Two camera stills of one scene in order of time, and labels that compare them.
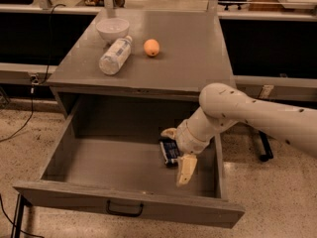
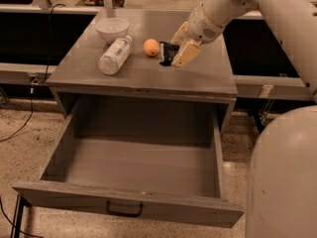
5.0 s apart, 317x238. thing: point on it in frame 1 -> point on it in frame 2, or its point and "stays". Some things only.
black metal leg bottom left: (18, 219) stays
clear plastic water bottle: (116, 56) stays
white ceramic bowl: (112, 29) stays
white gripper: (186, 141) -> (199, 28)
